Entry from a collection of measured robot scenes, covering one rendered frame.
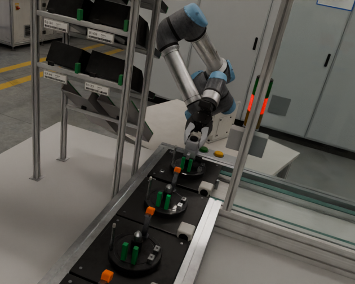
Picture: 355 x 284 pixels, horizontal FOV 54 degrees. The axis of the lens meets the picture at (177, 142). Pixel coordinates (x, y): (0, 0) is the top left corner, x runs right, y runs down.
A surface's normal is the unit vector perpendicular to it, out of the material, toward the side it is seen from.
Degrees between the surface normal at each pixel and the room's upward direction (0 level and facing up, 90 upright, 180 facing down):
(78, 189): 0
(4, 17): 90
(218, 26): 90
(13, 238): 0
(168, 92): 90
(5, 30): 90
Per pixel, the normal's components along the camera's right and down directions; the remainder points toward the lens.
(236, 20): -0.32, 0.37
